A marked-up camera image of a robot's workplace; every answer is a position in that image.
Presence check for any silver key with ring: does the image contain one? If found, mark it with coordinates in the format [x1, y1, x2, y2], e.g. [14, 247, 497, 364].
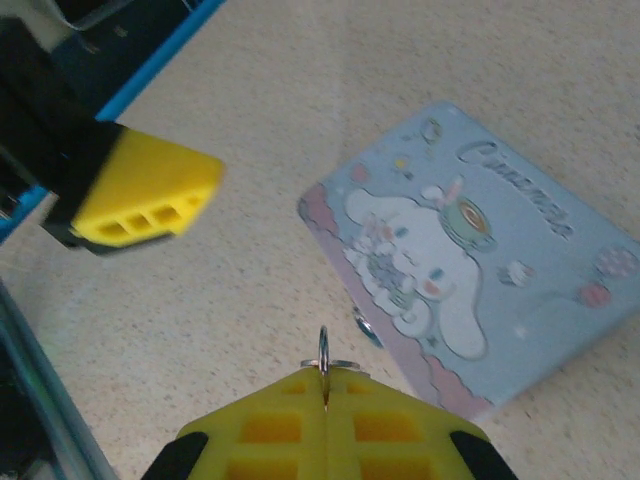
[299, 324, 371, 412]

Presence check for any aluminium side rail blue edged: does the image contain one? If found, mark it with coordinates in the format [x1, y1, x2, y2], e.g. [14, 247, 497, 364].
[0, 0, 227, 246]

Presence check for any aluminium front rail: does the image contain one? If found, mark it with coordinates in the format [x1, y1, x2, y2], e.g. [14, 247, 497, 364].
[0, 279, 119, 480]

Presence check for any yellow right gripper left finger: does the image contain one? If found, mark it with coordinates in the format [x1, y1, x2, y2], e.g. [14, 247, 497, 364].
[143, 367, 329, 480]

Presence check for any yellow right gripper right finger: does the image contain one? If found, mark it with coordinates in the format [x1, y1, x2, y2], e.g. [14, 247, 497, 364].
[324, 370, 521, 480]

